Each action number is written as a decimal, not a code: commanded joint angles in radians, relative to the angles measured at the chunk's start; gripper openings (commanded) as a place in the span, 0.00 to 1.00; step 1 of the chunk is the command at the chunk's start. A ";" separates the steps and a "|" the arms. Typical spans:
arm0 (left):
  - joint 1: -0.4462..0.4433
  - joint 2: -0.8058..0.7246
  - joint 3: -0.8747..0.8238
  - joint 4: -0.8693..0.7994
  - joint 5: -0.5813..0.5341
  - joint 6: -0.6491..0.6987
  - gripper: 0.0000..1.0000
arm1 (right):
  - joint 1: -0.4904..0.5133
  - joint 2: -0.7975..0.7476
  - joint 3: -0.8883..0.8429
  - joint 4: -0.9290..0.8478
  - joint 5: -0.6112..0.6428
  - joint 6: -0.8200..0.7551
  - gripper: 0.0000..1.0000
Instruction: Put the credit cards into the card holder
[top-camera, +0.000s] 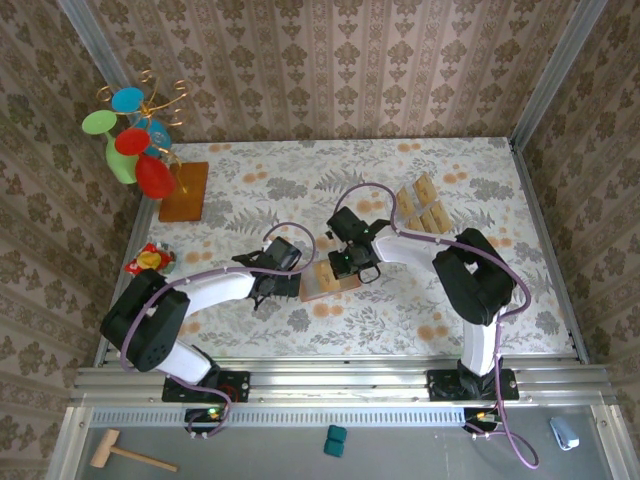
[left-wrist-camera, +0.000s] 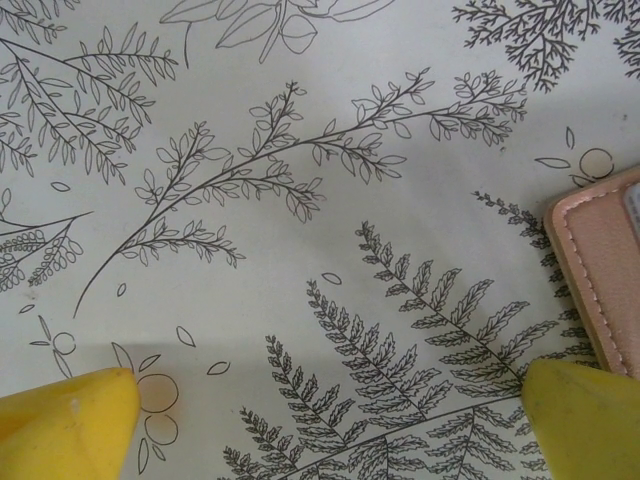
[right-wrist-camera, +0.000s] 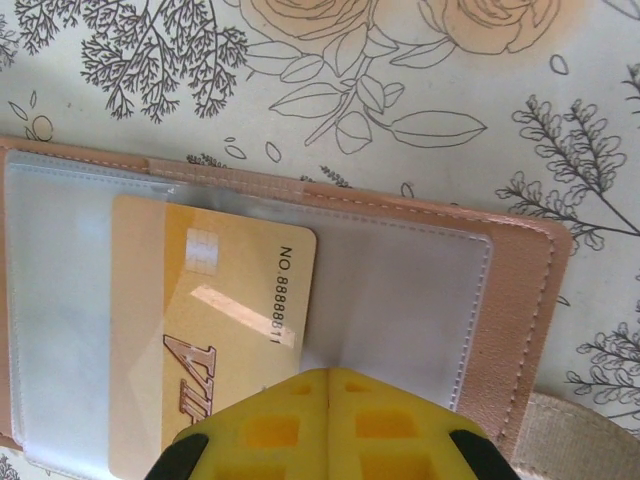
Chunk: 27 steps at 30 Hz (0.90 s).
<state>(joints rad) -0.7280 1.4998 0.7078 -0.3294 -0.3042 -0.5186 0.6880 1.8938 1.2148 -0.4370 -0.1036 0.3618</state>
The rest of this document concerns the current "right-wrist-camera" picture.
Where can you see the floral patterned tablecloth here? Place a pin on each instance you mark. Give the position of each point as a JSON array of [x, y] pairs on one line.
[[450, 75]]

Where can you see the gold VIP card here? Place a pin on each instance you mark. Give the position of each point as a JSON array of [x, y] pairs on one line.
[[225, 280]]

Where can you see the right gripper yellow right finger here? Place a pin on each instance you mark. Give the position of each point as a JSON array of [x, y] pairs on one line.
[[400, 440]]

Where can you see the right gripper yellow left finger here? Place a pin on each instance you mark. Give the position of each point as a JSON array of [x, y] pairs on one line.
[[260, 440]]

